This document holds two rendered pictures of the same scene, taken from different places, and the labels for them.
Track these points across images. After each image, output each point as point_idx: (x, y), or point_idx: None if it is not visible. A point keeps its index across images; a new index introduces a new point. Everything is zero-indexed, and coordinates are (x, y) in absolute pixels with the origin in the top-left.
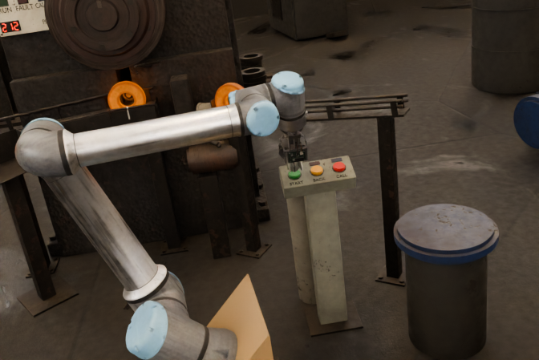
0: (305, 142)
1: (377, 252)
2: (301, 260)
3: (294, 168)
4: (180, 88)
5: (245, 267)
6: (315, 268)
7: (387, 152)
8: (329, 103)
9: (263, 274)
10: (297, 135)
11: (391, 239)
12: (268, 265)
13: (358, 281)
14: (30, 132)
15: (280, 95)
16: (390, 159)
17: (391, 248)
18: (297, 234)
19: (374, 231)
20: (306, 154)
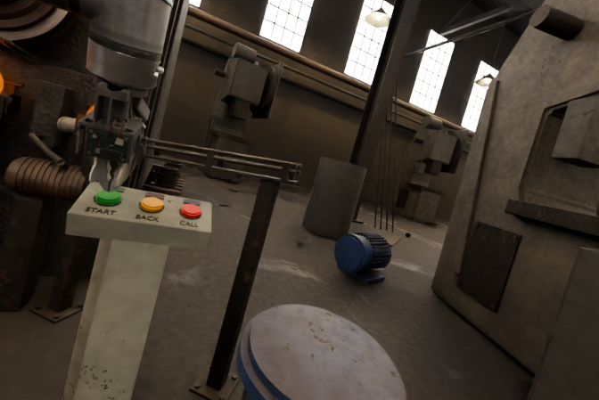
0: (145, 141)
1: (206, 342)
2: (80, 349)
3: (110, 185)
4: (52, 93)
5: (23, 333)
6: (79, 380)
7: (258, 224)
8: (212, 149)
9: (38, 351)
10: (118, 92)
11: (227, 336)
12: (58, 337)
13: (167, 386)
14: None
15: None
16: (259, 232)
17: (223, 347)
18: (90, 306)
19: (211, 314)
20: (130, 149)
